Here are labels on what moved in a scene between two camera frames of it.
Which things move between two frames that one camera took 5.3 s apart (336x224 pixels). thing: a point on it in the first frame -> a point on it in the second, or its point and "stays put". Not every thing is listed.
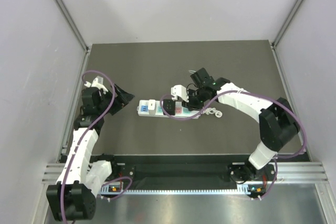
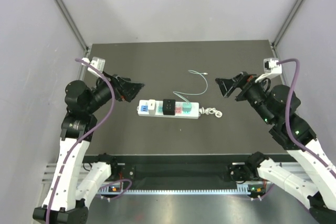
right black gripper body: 196,99 -> 254,94
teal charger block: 186,111 stays put
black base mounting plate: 189,170 stays put
